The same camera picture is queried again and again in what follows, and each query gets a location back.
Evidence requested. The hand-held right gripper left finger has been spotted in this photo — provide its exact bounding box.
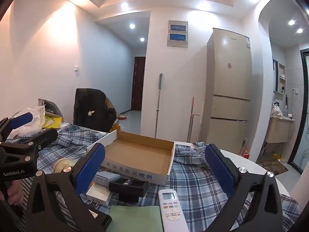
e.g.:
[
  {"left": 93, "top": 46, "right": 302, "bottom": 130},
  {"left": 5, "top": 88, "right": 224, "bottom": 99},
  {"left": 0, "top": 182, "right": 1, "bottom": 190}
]
[{"left": 25, "top": 142, "right": 106, "bottom": 232}]

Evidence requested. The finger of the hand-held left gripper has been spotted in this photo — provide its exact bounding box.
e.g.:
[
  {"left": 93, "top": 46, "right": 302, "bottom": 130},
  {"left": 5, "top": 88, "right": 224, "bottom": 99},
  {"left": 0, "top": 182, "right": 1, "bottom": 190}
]
[
  {"left": 0, "top": 112, "right": 34, "bottom": 141},
  {"left": 0, "top": 128, "right": 59, "bottom": 151}
]

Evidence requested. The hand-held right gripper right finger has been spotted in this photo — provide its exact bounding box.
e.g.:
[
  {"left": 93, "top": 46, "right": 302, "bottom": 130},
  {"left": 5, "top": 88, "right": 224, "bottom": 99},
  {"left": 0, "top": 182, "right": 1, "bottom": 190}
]
[{"left": 204, "top": 143, "right": 284, "bottom": 232}]

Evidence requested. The grey rectangular box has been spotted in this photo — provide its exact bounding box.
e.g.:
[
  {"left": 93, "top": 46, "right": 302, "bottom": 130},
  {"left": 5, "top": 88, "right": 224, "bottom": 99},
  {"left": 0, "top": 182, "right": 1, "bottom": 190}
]
[{"left": 93, "top": 171, "right": 121, "bottom": 186}]

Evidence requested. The white power adapter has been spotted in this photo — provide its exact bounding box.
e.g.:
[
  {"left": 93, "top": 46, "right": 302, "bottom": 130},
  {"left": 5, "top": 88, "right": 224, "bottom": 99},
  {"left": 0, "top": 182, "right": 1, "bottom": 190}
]
[{"left": 86, "top": 182, "right": 113, "bottom": 207}]

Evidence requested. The black tray with metal pieces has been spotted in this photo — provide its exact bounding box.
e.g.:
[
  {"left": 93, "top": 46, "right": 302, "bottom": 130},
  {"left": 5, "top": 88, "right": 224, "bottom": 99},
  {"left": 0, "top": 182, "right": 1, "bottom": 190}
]
[{"left": 109, "top": 177, "right": 149, "bottom": 203}]

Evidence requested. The shallow cardboard box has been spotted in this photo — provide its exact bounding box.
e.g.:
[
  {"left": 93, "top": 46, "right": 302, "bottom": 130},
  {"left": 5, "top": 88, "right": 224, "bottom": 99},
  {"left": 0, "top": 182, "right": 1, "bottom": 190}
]
[{"left": 86, "top": 129, "right": 175, "bottom": 183}]

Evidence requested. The black box with white label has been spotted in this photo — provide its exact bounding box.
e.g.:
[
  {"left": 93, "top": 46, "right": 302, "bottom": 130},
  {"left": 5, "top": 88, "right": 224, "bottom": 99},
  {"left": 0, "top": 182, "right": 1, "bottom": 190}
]
[{"left": 87, "top": 208, "right": 113, "bottom": 232}]

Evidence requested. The white remote control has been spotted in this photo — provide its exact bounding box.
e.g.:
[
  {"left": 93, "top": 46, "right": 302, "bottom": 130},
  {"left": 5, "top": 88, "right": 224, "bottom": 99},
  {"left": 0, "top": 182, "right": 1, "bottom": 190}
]
[{"left": 158, "top": 188, "right": 190, "bottom": 232}]

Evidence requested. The green card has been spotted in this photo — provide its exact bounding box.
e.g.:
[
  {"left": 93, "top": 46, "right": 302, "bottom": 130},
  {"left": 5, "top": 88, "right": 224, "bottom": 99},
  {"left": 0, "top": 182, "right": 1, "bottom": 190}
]
[{"left": 109, "top": 205, "right": 165, "bottom": 232}]

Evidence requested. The person's left hand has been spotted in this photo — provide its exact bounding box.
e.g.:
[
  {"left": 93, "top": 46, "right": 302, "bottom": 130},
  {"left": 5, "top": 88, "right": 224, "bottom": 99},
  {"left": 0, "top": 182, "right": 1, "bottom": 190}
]
[{"left": 0, "top": 180, "right": 26, "bottom": 212}]

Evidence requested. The white plastic bag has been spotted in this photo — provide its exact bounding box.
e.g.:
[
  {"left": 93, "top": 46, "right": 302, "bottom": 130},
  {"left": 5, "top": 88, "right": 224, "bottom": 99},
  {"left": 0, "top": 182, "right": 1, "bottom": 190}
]
[{"left": 6, "top": 106, "right": 46, "bottom": 138}]

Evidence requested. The yellow bag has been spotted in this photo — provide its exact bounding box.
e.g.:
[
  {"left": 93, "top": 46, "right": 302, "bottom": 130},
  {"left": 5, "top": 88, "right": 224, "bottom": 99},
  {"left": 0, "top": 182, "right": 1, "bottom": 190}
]
[{"left": 42, "top": 115, "right": 64, "bottom": 129}]

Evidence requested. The blue plaid cloth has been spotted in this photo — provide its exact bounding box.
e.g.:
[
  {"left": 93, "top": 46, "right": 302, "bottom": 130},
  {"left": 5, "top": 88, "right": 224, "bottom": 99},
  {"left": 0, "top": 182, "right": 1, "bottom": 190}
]
[{"left": 5, "top": 122, "right": 300, "bottom": 232}]

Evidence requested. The grey cloth bag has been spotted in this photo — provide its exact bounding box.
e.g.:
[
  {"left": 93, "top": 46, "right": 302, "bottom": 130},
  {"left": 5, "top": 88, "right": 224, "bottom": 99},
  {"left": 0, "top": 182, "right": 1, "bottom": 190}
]
[{"left": 37, "top": 99, "right": 61, "bottom": 116}]

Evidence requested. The patterned floor mat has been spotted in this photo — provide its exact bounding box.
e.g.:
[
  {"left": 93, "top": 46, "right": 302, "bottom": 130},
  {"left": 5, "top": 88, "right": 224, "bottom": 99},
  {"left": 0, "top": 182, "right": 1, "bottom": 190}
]
[{"left": 256, "top": 158, "right": 289, "bottom": 174}]

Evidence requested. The black jacket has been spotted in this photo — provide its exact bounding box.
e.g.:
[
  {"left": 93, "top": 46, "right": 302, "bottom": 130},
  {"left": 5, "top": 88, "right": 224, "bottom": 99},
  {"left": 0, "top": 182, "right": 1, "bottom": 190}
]
[{"left": 73, "top": 88, "right": 117, "bottom": 133}]

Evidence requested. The beige bathroom vanity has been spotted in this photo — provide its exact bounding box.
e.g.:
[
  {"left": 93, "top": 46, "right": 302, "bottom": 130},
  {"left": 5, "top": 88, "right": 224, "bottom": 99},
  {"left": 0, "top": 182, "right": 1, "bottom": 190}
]
[{"left": 264, "top": 117, "right": 295, "bottom": 145}]

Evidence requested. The pink cloth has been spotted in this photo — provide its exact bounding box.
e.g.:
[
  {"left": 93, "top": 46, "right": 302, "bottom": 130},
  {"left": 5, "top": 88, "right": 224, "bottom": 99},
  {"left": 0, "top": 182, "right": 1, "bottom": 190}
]
[{"left": 270, "top": 103, "right": 284, "bottom": 119}]

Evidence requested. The beige refrigerator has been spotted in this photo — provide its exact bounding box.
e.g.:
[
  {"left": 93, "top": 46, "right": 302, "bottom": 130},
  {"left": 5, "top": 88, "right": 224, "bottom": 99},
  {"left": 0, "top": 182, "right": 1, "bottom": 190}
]
[{"left": 200, "top": 28, "right": 253, "bottom": 150}]

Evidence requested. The dark brown door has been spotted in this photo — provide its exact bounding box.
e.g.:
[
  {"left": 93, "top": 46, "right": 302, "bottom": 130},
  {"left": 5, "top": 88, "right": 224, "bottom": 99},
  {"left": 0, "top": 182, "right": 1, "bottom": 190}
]
[{"left": 132, "top": 56, "right": 146, "bottom": 112}]

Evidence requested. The frosted glass door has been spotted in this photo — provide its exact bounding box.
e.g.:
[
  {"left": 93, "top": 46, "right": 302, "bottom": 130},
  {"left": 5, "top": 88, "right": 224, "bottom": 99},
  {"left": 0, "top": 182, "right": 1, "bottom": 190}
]
[{"left": 293, "top": 48, "right": 309, "bottom": 172}]

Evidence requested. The grey electrical panel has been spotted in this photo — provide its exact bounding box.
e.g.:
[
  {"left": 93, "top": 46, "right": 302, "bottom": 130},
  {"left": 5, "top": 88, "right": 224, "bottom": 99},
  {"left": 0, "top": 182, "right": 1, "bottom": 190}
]
[{"left": 167, "top": 20, "right": 189, "bottom": 48}]

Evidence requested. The mop handle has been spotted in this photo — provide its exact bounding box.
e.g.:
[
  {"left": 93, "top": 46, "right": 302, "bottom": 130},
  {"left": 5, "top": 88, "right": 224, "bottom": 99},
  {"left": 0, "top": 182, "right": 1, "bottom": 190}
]
[{"left": 154, "top": 73, "right": 163, "bottom": 138}]

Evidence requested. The wall niche shelf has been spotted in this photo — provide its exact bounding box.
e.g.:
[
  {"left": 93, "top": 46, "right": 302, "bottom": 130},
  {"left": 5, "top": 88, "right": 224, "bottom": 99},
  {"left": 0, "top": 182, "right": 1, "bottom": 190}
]
[{"left": 273, "top": 59, "right": 287, "bottom": 94}]

